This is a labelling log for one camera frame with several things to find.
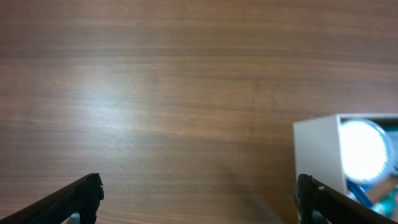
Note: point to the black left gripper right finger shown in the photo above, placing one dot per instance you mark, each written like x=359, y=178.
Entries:
x=318, y=203

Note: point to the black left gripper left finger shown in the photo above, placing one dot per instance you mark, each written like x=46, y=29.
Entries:
x=81, y=197

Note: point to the blue mouthwash bottle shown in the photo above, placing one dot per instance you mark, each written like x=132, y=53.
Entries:
x=393, y=135

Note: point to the white round jar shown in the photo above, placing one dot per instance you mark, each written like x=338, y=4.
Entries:
x=367, y=152

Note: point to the white cardboard box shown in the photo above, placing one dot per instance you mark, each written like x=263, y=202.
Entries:
x=318, y=152

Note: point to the red green toothpaste tube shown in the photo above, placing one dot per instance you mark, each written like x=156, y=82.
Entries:
x=387, y=205

